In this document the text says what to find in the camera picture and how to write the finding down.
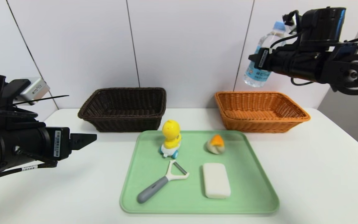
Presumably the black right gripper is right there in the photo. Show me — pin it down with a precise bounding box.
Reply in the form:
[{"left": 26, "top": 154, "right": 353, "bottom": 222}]
[{"left": 248, "top": 47, "right": 285, "bottom": 76}]

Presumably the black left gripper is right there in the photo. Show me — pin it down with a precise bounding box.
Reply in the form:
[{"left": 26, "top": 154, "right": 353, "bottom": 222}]
[{"left": 14, "top": 126, "right": 97, "bottom": 161}]

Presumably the clear water bottle blue cap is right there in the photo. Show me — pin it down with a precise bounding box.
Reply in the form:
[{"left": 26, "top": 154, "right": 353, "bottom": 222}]
[{"left": 244, "top": 21, "right": 287, "bottom": 88}]

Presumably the yellow duck toy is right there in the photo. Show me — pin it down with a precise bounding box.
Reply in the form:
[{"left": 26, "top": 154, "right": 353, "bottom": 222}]
[{"left": 160, "top": 120, "right": 182, "bottom": 159}]

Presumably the white bun with orange patch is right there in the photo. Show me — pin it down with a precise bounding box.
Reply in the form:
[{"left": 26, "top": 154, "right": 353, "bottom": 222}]
[{"left": 206, "top": 134, "right": 226, "bottom": 155}]

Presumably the orange wicker basket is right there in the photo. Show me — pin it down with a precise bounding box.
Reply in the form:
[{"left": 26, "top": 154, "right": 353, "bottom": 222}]
[{"left": 214, "top": 91, "right": 310, "bottom": 133}]

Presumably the dark brown wicker basket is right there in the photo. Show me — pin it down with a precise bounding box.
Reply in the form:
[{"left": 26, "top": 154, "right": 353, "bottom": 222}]
[{"left": 78, "top": 87, "right": 167, "bottom": 133}]

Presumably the black zip tie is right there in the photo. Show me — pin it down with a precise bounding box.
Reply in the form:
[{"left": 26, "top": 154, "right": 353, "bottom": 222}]
[{"left": 21, "top": 95, "right": 70, "bottom": 105}]

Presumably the light green plastic tray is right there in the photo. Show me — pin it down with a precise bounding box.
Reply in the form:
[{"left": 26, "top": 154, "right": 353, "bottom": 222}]
[{"left": 120, "top": 130, "right": 279, "bottom": 214}]

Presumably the white rectangular soap bar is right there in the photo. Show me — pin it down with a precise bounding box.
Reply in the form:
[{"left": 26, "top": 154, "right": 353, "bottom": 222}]
[{"left": 202, "top": 162, "right": 231, "bottom": 199}]

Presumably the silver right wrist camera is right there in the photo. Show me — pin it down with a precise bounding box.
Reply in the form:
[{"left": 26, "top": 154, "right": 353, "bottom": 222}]
[{"left": 282, "top": 10, "right": 301, "bottom": 34}]

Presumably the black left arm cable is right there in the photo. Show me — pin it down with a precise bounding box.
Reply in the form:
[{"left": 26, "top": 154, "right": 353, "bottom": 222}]
[{"left": 0, "top": 160, "right": 58, "bottom": 183}]

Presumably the white peeler with grey handle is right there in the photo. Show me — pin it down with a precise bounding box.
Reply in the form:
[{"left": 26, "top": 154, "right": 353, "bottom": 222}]
[{"left": 137, "top": 160, "right": 190, "bottom": 204}]

